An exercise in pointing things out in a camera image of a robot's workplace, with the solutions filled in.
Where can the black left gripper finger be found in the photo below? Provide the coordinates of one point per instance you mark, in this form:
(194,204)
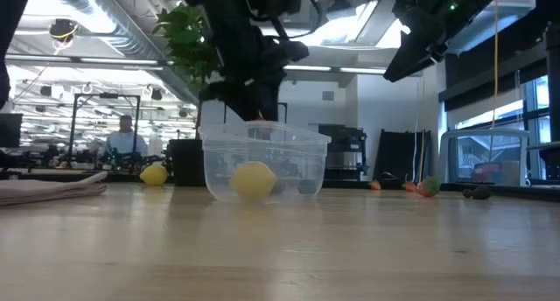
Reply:
(270,100)
(236,102)

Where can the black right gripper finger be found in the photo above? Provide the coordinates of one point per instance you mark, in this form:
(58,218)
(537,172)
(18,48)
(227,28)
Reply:
(411,58)

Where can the large yellow toy lemon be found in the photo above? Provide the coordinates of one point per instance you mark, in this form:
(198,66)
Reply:
(254,180)

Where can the black cherry pair green stem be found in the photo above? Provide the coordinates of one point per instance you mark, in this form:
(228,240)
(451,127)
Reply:
(481,192)
(307,186)

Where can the small yellow toy lemon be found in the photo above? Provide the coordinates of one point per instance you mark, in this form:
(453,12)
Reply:
(153,175)

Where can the large red toy strawberry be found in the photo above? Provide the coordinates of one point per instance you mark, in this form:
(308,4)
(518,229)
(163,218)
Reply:
(429,186)

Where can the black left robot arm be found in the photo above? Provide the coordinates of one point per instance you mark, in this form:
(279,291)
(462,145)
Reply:
(227,12)

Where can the clear plastic tupperware container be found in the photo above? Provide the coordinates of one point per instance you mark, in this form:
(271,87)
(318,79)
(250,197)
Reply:
(219,152)

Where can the long ceiling light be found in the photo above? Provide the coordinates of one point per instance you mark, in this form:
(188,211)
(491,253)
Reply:
(337,69)

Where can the green plant in black pot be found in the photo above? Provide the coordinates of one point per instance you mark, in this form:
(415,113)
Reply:
(184,38)

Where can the black equipment rack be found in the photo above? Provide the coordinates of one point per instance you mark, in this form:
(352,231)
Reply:
(345,148)

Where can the black standing panel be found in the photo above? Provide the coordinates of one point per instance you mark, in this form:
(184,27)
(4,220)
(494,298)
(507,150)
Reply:
(396,154)

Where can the person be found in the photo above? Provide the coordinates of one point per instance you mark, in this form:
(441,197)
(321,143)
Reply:
(124,141)

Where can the folded beige cloth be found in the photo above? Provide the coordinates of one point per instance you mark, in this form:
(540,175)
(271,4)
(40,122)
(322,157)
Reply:
(52,189)

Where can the black computer monitor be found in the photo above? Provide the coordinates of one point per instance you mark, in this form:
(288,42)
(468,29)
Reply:
(11,130)

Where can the grey wall vent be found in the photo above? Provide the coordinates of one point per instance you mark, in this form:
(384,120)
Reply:
(328,95)

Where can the black aluminium table frame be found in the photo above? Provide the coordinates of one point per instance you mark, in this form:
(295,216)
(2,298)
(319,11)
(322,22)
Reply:
(525,191)

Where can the black ceiling dome camera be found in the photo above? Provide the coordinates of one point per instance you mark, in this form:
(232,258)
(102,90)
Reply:
(63,30)

